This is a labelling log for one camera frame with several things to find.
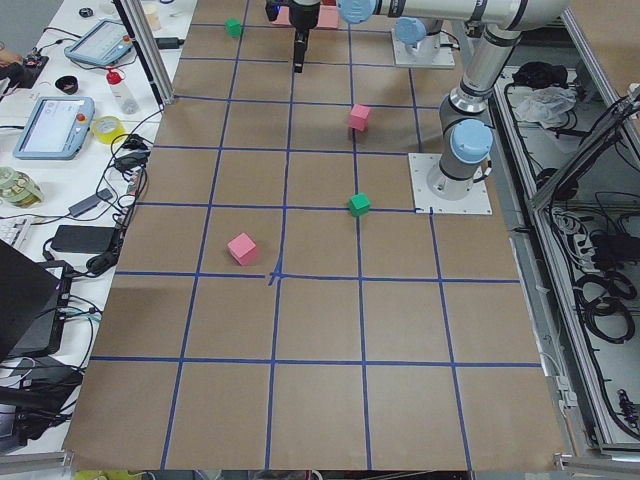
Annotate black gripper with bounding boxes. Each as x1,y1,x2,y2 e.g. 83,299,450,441
289,0,320,73

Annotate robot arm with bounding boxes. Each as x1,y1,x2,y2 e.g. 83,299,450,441
391,17,455,69
337,0,568,199

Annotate pink cube near arm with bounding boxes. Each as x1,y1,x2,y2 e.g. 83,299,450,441
348,104,372,132

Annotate pink plastic bin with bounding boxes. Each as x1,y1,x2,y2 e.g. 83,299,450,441
272,4,340,29

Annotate green cube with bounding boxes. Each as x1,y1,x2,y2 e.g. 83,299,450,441
348,193,371,217
225,18,243,38

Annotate squeeze bottle red cap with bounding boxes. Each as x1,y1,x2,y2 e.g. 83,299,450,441
106,68,140,115

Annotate teach pendant tablet far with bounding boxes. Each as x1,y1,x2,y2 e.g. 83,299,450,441
64,19,133,67

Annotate teach pendant tablet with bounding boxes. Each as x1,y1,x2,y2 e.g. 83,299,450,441
64,19,133,67
13,96,95,160

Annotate yellow tape roll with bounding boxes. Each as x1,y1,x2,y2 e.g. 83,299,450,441
91,116,126,145

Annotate pink cube front centre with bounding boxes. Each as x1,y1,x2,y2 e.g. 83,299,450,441
227,232,259,266

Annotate black bowl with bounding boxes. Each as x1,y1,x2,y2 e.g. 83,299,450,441
54,75,79,95

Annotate teach pendant tablet near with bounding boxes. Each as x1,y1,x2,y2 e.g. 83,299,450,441
13,96,95,160

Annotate black power brick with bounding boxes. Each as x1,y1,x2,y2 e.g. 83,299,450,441
51,225,116,254

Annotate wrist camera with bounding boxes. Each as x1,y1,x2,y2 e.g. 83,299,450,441
265,0,289,22

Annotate aluminium frame post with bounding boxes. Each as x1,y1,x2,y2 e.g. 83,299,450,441
112,0,174,108

